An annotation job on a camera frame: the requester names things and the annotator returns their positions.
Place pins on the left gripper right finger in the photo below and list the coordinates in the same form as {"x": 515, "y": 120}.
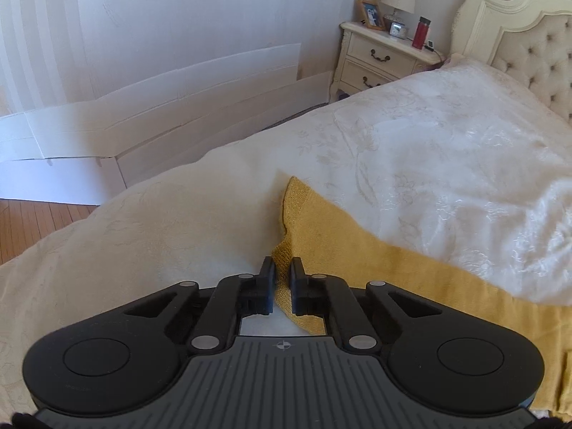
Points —
{"x": 305, "y": 291}

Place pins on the cream tufted headboard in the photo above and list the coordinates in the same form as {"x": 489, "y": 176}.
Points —
{"x": 529, "y": 40}

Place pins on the white flat cardboard panels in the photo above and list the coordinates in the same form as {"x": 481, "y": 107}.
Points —
{"x": 87, "y": 152}

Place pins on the wooden picture frame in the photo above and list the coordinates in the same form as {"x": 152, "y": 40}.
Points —
{"x": 370, "y": 15}

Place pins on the red thermos bottle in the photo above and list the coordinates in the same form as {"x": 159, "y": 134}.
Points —
{"x": 422, "y": 30}

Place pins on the cream nightstand with drawers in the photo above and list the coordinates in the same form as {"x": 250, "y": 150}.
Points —
{"x": 369, "y": 58}

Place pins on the yellow knit sweater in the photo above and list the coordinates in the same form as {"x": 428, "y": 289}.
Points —
{"x": 329, "y": 241}

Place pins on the white floral bedspread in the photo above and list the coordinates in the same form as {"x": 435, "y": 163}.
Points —
{"x": 463, "y": 164}

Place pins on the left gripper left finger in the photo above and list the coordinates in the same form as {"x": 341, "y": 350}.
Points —
{"x": 258, "y": 290}

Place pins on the small silver alarm clock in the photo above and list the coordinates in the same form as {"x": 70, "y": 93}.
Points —
{"x": 398, "y": 30}

